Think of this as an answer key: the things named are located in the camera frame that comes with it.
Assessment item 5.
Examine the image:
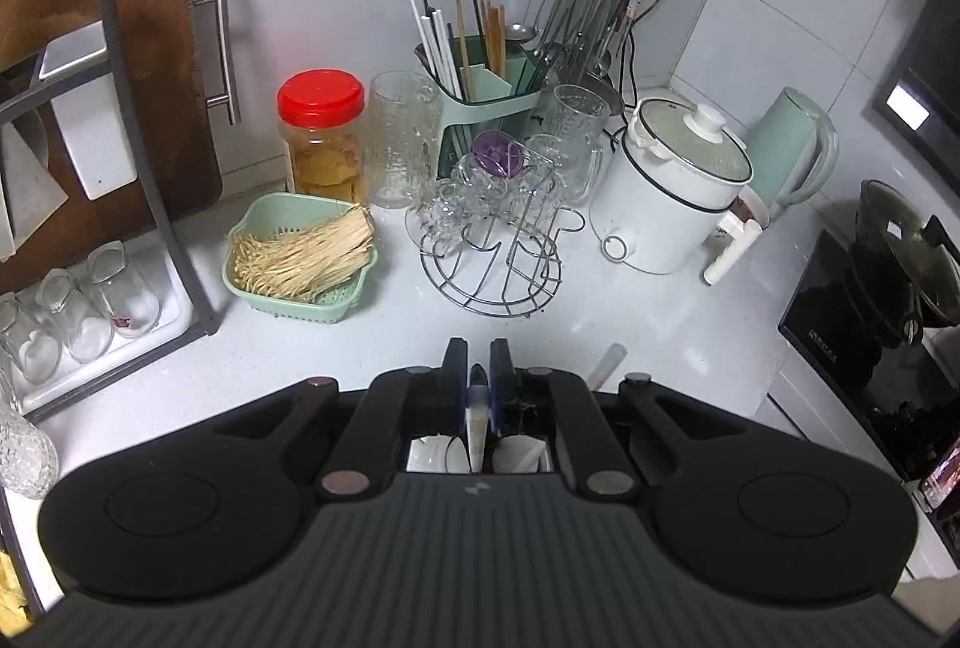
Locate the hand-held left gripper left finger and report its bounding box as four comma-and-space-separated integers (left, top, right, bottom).
214, 337, 472, 501

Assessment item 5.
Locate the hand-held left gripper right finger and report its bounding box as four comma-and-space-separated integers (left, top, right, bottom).
490, 337, 744, 500

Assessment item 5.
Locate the white patterned chopstick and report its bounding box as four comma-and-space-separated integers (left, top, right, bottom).
588, 343, 628, 395
464, 362, 491, 473

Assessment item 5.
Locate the bundle of dried noodles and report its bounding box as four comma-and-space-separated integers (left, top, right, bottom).
230, 203, 377, 303

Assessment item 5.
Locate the green plastic basket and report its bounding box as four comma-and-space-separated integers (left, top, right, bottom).
222, 191, 380, 325

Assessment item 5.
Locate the white electric cooker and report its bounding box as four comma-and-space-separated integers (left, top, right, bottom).
588, 88, 767, 286

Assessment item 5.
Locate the dark metal dish rack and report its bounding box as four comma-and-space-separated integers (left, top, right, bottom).
0, 0, 221, 425

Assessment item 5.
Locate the plastic jar with red lid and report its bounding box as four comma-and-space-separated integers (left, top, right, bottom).
277, 68, 369, 207

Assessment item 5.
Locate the white drip tray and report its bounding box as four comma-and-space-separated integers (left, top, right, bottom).
0, 242, 197, 417

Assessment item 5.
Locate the green utensil caddy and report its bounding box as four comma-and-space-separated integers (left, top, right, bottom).
415, 40, 553, 170

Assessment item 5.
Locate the black induction cooktop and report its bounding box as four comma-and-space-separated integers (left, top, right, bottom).
778, 227, 960, 481

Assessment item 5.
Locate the bunch of assorted chopsticks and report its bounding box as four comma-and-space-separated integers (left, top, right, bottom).
408, 0, 508, 102

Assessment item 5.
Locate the upturned clear glass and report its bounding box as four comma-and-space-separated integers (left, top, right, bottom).
0, 293, 62, 386
85, 241, 163, 338
35, 268, 114, 365

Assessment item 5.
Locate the green electric kettle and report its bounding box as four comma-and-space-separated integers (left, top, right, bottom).
742, 86, 840, 226

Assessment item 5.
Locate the wooden cutting board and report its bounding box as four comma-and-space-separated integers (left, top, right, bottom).
0, 0, 227, 297

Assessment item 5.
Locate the black wok with glass lid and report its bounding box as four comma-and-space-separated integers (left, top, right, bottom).
843, 178, 960, 350

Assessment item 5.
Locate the bubbled textured drinking glass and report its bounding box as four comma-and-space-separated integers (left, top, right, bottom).
0, 377, 60, 500

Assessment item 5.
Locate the white cutting board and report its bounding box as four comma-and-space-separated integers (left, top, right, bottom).
37, 21, 140, 203

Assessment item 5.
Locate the black oven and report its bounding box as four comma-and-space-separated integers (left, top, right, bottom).
869, 0, 960, 170

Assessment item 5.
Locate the wire glass rack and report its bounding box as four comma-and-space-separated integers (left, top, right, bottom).
404, 130, 587, 320

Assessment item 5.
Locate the textured glass handle mug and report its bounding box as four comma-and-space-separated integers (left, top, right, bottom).
539, 83, 613, 207

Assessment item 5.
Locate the metal bar handle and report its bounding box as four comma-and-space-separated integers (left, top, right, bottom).
193, 0, 242, 126

